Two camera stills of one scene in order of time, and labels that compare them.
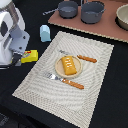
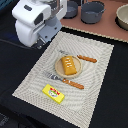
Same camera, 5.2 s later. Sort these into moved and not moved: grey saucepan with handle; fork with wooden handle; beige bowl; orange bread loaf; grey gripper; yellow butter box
Moved: grey gripper; yellow butter box
Not moved: fork with wooden handle; orange bread loaf; grey saucepan with handle; beige bowl
